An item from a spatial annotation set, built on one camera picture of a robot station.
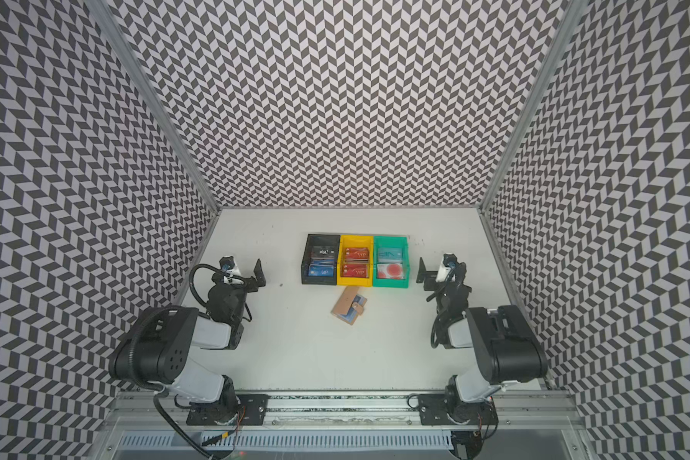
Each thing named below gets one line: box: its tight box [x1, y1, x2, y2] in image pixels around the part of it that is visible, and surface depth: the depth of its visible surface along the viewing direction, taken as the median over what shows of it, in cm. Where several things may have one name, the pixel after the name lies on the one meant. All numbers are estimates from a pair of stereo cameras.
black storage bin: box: [300, 233, 341, 286], surface depth 101 cm
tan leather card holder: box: [329, 285, 368, 326], surface depth 92 cm
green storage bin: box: [372, 235, 410, 289], surface depth 101 cm
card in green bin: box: [376, 247, 405, 280], surface depth 102 cm
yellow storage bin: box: [336, 234, 374, 287], surface depth 101 cm
